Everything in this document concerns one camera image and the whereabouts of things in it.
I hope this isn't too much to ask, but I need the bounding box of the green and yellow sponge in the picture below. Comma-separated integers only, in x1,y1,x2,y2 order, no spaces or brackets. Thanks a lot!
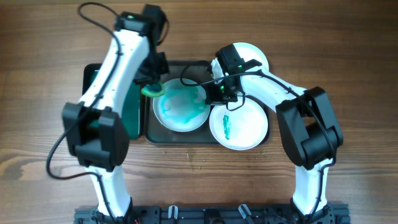
141,82,165,98

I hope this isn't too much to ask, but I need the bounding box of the white plate with green smear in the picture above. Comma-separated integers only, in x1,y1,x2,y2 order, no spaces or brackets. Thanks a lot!
152,78,211,133

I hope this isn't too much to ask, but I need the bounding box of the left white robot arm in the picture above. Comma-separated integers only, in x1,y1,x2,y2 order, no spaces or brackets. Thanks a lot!
62,12,169,223

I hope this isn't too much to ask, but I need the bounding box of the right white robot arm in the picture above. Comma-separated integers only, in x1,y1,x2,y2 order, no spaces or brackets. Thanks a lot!
203,70,343,220

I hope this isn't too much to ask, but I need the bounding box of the dark grey serving tray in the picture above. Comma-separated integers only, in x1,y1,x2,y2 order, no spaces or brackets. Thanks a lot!
143,60,270,145

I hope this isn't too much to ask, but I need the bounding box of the black tub of green water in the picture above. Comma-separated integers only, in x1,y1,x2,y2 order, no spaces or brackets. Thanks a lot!
82,63,144,140

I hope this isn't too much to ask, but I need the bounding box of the black mounting rail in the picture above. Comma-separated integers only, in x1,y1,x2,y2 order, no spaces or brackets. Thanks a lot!
73,203,351,224

